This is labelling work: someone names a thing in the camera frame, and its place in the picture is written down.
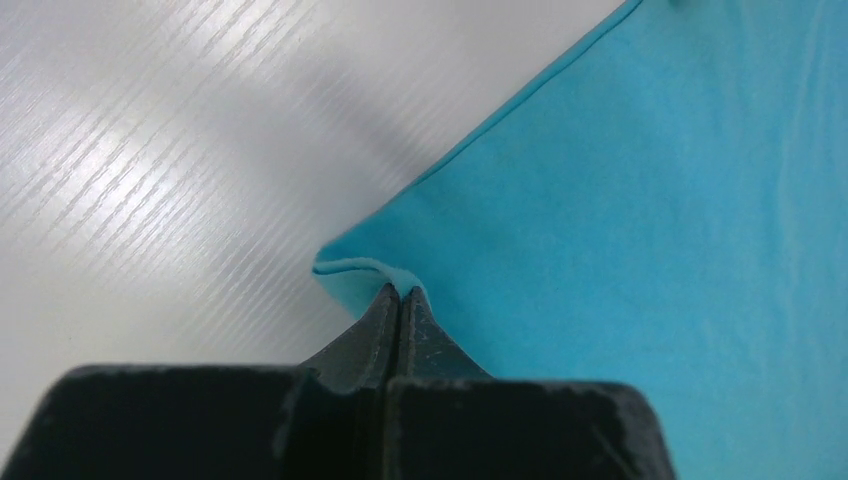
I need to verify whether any turquoise t shirt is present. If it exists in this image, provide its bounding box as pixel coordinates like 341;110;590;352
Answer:
313;1;847;479

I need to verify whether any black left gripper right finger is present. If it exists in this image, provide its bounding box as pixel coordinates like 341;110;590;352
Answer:
382;288;676;479

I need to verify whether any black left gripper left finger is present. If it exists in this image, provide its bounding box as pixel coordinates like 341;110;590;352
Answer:
1;285;401;479

